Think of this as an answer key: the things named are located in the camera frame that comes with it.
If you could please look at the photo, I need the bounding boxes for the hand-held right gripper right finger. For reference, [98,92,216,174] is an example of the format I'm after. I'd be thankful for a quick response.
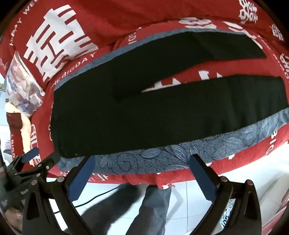
[189,154,268,235]

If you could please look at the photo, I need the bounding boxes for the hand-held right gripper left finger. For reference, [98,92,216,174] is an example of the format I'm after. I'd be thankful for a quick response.
[21,156,96,235]

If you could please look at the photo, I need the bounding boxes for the red printed quilt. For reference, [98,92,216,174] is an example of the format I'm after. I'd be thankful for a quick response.
[3,0,286,84]

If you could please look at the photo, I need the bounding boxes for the red printed bed cover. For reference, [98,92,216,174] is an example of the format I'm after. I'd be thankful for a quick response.
[0,17,289,190]

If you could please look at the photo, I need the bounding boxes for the black pants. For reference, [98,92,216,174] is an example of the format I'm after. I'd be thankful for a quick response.
[50,32,289,159]

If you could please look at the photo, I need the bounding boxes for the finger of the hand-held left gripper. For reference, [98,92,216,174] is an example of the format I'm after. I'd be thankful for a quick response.
[14,152,61,182]
[7,147,39,175]

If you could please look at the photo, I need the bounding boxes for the person's right leg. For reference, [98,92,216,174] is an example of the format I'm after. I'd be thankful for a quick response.
[130,184,172,235]

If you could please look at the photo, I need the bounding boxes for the person's left leg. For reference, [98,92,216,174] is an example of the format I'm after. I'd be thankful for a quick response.
[80,183,141,235]

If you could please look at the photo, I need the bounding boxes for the person's leg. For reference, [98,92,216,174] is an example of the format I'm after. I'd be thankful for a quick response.
[130,184,172,235]
[80,183,141,235]

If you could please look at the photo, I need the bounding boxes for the person's left hand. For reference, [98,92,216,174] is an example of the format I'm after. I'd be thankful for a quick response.
[3,208,23,228]

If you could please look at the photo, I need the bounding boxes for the black floor cable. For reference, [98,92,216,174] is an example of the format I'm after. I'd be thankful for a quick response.
[74,184,127,208]

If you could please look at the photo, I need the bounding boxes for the blue floral cloth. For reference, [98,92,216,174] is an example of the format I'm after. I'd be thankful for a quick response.
[53,26,289,175]

